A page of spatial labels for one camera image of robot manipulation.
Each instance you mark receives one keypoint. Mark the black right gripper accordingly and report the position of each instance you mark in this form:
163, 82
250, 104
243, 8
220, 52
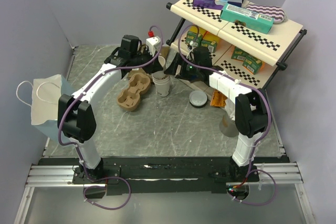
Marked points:
172, 69

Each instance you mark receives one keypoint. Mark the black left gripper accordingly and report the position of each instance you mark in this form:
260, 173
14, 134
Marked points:
154, 64

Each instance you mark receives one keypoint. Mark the white paper cup stack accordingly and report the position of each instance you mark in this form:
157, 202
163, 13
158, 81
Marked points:
162, 84

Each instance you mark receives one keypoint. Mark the white plastic cup lids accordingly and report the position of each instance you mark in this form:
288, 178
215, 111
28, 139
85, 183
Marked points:
198, 98

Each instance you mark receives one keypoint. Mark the single white paper cup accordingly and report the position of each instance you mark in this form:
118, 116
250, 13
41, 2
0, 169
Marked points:
162, 62

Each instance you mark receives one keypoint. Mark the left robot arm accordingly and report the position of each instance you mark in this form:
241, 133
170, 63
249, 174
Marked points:
76, 118

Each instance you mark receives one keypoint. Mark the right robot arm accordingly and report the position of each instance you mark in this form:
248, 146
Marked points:
252, 112

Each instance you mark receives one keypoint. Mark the brown coffee bean bag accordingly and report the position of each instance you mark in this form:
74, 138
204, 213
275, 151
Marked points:
143, 56

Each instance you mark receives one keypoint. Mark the green juice carton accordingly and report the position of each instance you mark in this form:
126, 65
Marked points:
193, 38
210, 42
253, 64
239, 54

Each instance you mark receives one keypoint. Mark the brown pulp cup carrier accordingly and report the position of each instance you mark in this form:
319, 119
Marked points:
130, 98

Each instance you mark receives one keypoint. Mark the orange snack bag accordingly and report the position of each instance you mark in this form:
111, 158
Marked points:
218, 99

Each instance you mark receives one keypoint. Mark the grey cup of stirrers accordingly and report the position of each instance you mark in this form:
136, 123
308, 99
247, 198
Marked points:
227, 125

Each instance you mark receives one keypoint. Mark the cream checkered shelf rack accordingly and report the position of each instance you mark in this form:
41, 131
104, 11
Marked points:
273, 48

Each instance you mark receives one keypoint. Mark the teal carton box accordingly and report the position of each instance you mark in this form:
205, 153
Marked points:
247, 18

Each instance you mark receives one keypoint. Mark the light blue paper bag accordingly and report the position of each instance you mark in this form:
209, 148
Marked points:
44, 103

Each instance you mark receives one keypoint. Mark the purple wavy sponge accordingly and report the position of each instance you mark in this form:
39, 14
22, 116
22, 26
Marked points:
275, 12

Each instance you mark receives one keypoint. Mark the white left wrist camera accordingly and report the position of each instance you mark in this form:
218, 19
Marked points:
153, 43

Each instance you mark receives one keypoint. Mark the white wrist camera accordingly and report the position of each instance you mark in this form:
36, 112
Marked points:
191, 46
153, 43

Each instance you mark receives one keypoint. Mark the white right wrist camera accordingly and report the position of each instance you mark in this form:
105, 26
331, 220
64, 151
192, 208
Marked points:
191, 46

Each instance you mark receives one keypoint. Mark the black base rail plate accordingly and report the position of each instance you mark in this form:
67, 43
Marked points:
122, 175

